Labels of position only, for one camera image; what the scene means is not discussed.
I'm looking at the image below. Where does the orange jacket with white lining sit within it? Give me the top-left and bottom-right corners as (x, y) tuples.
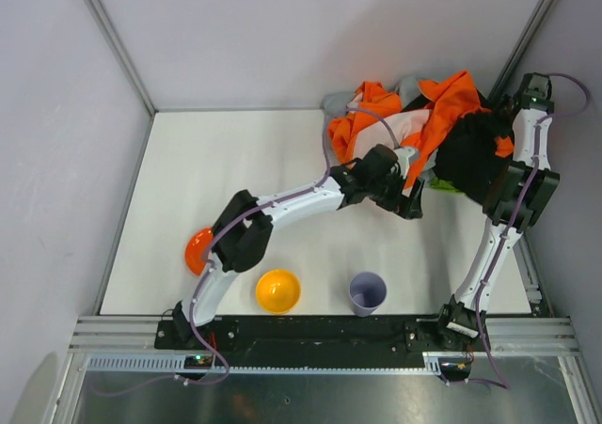
(327, 70), (515, 195)

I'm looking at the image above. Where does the black cloth garment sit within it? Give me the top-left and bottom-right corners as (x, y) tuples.
(399, 89), (515, 207)

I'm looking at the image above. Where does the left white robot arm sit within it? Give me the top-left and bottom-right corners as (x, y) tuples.
(173, 144), (423, 344)

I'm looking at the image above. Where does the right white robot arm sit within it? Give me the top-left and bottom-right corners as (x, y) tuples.
(436, 72), (560, 351)

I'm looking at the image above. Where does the lime green cloth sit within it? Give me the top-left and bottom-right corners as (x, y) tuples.
(430, 178), (462, 194)

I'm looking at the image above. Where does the grey cloth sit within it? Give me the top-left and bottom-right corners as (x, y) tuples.
(321, 76), (429, 118)

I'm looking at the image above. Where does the lavender plastic cup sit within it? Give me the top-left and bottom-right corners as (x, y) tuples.
(348, 272), (388, 318)

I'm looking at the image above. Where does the yellow plastic bowl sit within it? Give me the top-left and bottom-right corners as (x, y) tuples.
(255, 269), (301, 315)

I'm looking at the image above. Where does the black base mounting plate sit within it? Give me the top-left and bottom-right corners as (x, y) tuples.
(154, 313), (491, 369)

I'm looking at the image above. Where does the orange plastic plate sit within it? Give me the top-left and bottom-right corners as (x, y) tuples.
(184, 227), (213, 276)

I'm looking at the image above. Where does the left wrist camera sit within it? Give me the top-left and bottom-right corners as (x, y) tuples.
(394, 146), (420, 170)

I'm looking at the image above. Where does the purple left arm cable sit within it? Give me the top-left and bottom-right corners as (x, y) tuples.
(88, 105), (401, 397)

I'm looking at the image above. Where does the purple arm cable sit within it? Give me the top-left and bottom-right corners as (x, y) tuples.
(441, 71), (592, 391)
(88, 105), (401, 397)

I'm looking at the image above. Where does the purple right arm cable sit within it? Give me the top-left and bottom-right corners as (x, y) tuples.
(441, 71), (592, 391)

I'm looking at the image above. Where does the aluminium frame rail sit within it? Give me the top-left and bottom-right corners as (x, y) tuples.
(70, 315), (579, 377)

